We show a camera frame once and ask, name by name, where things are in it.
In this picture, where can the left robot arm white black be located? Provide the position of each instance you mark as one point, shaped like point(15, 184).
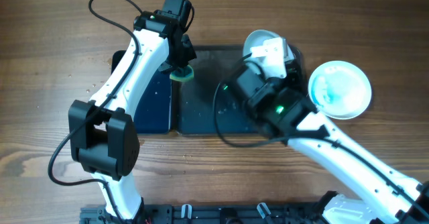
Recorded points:
point(103, 138)

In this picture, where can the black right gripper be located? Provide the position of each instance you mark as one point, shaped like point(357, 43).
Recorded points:
point(295, 75)

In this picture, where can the black water tray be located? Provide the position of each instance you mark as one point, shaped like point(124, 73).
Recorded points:
point(152, 114)

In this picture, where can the white plate blue stain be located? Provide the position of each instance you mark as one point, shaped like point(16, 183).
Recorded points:
point(340, 89)
point(258, 37)

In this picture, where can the green yellow sponge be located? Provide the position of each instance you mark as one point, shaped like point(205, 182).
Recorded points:
point(182, 74)

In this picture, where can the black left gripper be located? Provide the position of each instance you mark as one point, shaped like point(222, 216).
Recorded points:
point(190, 55)

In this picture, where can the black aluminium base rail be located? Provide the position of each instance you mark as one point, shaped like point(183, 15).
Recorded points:
point(262, 213)

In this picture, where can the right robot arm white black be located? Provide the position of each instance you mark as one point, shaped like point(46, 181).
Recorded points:
point(304, 121)

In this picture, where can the dark plate tray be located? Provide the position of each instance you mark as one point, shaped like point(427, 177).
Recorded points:
point(192, 105)

